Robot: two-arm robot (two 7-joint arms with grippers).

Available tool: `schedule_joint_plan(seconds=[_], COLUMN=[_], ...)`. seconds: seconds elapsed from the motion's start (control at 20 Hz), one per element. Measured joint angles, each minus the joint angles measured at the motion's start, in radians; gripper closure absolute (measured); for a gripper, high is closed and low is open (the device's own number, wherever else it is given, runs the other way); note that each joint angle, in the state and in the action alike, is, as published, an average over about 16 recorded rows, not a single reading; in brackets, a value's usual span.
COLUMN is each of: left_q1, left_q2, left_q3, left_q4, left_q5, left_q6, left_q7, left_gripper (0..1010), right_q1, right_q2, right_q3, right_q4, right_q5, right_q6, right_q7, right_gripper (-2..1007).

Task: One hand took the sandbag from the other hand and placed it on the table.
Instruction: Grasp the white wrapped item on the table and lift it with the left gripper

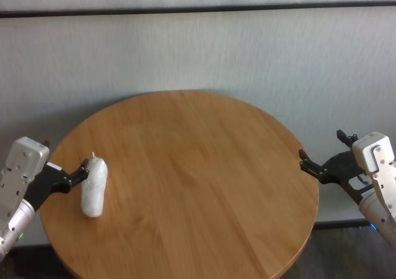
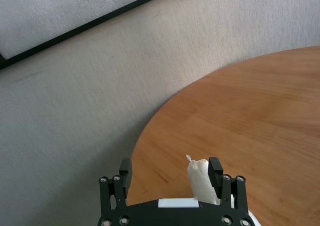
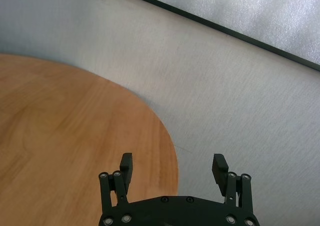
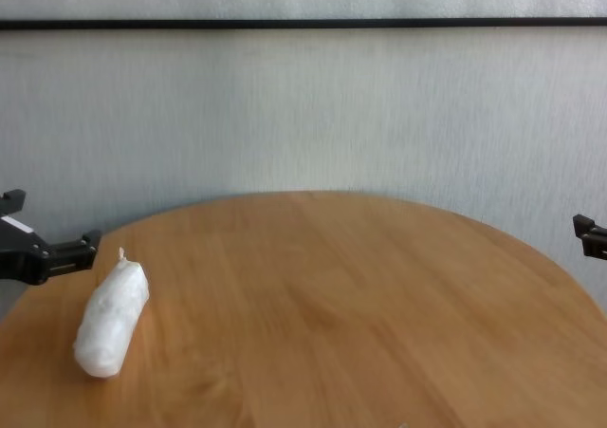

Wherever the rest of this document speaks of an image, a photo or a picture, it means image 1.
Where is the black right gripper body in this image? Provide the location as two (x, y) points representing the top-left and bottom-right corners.
(321, 150), (377, 205)

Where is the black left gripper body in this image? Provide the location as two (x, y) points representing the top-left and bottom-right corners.
(23, 162), (74, 213)

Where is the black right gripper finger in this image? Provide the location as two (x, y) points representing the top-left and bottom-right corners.
(298, 148), (329, 184)
(336, 129), (359, 152)

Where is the white plastic-wrapped sandbag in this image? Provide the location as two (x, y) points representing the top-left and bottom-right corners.
(80, 151), (108, 218)

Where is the silver right wrist camera unit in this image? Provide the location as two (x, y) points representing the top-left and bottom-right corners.
(352, 132), (396, 225)

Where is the black wall trim strip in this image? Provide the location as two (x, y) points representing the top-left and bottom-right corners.
(0, 0), (396, 19)

